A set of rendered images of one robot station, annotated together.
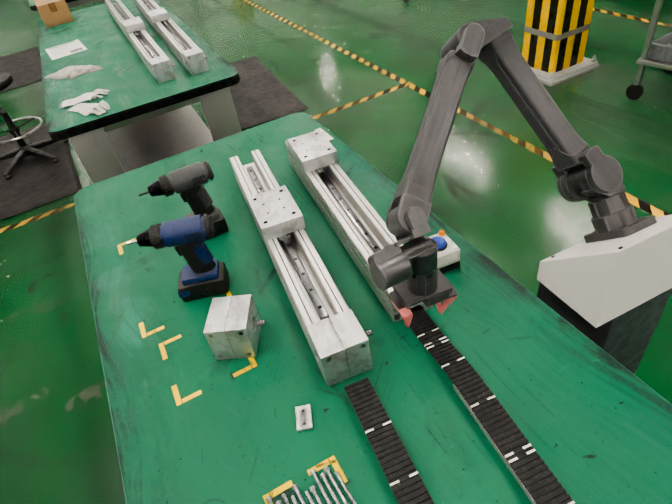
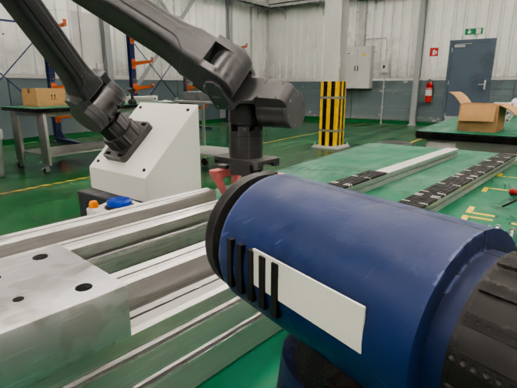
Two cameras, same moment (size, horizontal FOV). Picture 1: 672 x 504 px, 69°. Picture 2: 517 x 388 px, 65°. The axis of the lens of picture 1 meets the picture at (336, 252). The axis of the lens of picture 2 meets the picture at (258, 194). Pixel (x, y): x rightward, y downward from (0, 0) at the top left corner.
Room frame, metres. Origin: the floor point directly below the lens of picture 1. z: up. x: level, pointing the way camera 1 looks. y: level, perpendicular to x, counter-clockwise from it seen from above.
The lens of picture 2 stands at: (1.03, 0.43, 1.04)
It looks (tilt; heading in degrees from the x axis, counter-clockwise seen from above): 15 degrees down; 237
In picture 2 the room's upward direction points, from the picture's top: straight up
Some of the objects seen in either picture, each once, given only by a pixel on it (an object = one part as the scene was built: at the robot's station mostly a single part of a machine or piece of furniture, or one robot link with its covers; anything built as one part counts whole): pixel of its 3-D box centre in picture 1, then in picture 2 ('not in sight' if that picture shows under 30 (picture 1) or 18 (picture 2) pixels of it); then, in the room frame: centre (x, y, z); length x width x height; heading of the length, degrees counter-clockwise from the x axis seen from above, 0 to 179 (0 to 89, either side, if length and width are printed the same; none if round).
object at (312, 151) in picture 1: (313, 154); not in sight; (1.35, 0.02, 0.87); 0.16 x 0.11 x 0.07; 14
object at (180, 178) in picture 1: (185, 206); not in sight; (1.16, 0.39, 0.89); 0.20 x 0.08 x 0.22; 110
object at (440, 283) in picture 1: (422, 279); (245, 145); (0.67, -0.16, 0.94); 0.10 x 0.07 x 0.07; 105
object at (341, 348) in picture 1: (345, 345); not in sight; (0.63, 0.02, 0.83); 0.12 x 0.09 x 0.10; 104
